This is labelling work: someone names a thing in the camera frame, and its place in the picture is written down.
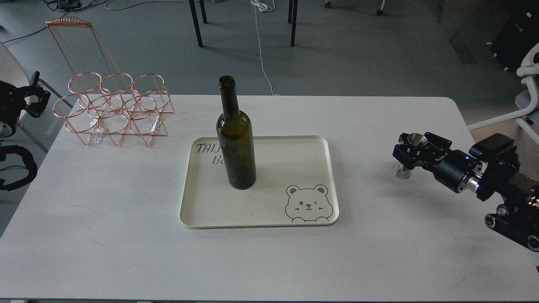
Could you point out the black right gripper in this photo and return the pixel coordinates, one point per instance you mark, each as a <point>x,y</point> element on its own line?
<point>452,168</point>

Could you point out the silver metal jigger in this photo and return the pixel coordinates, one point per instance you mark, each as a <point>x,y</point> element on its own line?
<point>406,152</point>

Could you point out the dark green wine bottle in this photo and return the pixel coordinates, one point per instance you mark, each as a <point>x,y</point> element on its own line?
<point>234,131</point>

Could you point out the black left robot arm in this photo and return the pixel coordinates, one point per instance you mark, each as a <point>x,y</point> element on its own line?
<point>32,98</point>

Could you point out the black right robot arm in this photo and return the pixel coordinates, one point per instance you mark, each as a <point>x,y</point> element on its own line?
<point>491,166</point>

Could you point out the cream bear print tray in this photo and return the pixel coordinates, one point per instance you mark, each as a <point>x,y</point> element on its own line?
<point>294,186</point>

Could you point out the black box right background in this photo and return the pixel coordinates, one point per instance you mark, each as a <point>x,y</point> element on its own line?
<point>518,36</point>

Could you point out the black table legs left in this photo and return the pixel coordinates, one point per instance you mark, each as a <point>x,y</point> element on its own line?
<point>195,20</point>

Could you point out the black table legs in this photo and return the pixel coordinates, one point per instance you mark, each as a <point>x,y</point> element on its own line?
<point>195,20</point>
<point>292,19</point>

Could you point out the black table legs right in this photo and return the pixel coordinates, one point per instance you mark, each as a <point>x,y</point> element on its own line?
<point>292,19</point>

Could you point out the copper wire bottle rack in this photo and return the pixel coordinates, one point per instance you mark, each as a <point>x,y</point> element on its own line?
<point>110,104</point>

